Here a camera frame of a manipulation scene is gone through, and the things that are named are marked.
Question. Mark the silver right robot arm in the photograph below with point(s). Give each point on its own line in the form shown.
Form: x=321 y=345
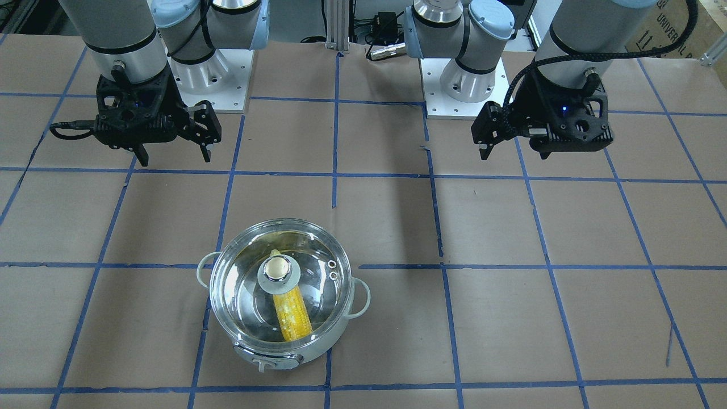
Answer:
x=158 y=63

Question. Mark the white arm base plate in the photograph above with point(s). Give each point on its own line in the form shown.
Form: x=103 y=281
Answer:
x=223 y=80
x=452 y=93

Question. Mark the black power adapter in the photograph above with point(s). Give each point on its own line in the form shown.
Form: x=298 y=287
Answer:
x=385 y=25

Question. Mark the glass pot lid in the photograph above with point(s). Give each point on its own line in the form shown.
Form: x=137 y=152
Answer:
x=238 y=290

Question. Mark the yellow corn cob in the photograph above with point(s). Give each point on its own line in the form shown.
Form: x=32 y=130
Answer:
x=283 y=275

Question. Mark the pale green cooking pot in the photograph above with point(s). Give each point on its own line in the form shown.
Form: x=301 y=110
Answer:
x=286 y=357

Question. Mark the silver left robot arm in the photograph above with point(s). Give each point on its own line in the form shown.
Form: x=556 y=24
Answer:
x=582 y=34

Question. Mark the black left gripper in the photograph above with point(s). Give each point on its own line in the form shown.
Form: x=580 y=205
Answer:
x=527 y=105

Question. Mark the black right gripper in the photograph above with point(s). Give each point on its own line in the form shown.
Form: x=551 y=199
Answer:
x=174 y=100

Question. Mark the cardboard box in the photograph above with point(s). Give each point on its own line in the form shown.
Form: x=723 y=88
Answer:
x=667 y=20

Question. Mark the silver cylindrical connector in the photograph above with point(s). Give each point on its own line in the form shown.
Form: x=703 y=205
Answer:
x=387 y=52

